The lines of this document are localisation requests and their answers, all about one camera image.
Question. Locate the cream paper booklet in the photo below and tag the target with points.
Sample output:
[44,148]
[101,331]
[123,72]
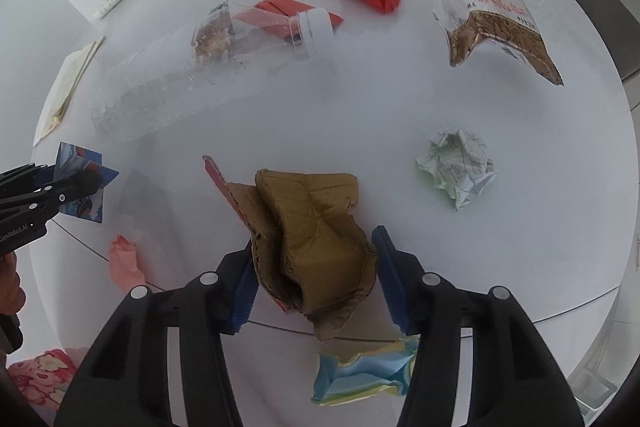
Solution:
[62,87]

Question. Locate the clear bag with brown contents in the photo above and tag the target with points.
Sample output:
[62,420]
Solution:
[500,37]

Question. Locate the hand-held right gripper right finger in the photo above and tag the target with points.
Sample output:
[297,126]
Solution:
[390,277]

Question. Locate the person's floral red garment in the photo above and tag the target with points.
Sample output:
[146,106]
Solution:
[40,372]

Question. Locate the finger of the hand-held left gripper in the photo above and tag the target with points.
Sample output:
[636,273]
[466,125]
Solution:
[75,189]
[25,174]

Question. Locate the person's left hand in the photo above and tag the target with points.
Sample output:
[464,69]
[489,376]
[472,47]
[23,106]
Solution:
[10,282]

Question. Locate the white printed crumpled paper ball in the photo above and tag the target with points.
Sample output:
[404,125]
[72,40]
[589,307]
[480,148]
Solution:
[455,167]

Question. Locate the pink crumpled paper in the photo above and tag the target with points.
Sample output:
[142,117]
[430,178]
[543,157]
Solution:
[125,262]

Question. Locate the blue yellow crumpled paper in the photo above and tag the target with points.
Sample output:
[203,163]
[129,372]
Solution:
[350,372]

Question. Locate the brown cardboard piece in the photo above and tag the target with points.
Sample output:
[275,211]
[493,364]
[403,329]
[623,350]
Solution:
[310,227]

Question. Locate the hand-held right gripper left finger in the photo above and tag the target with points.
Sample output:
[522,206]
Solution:
[242,297]

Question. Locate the small clear snack wrapper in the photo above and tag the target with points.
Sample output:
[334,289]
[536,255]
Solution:
[212,39]

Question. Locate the red snack packet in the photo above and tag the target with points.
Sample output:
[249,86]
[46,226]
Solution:
[275,4]

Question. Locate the blue printed paper piece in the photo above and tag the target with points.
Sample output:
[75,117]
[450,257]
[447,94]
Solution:
[75,159]

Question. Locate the clear plastic bottle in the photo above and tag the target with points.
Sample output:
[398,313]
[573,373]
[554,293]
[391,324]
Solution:
[160,97]

